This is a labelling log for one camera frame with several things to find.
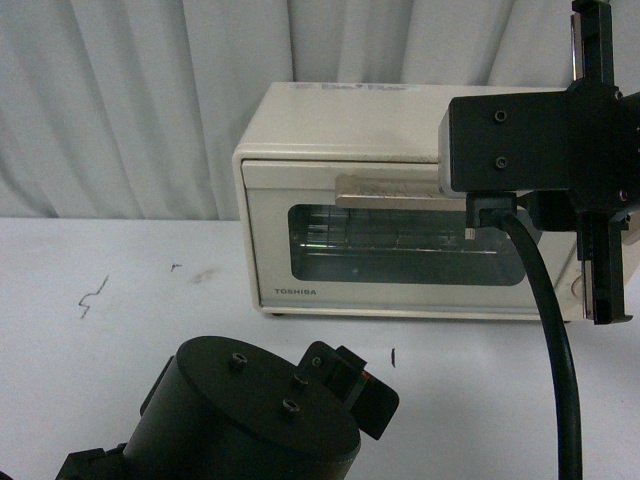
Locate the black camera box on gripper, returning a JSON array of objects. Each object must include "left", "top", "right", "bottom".
[{"left": 438, "top": 92, "right": 569, "bottom": 198}]

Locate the cream glass oven door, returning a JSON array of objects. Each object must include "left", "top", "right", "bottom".
[{"left": 240, "top": 158, "right": 586, "bottom": 309}]

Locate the black camera cable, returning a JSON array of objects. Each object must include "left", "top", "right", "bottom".
[{"left": 465, "top": 192, "right": 584, "bottom": 480}]

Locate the cream Toshiba toaster oven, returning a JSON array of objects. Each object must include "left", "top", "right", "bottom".
[{"left": 234, "top": 82, "right": 601, "bottom": 324}]

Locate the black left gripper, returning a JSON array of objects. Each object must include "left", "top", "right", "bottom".
[{"left": 298, "top": 341, "right": 400, "bottom": 436}]

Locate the metal wire oven rack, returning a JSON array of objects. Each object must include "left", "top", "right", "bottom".
[{"left": 288, "top": 204, "right": 513, "bottom": 255}]

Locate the white pleated curtain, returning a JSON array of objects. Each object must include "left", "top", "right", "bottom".
[{"left": 0, "top": 0, "right": 640, "bottom": 222}]

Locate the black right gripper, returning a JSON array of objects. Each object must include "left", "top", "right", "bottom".
[{"left": 522, "top": 0, "right": 636, "bottom": 326}]

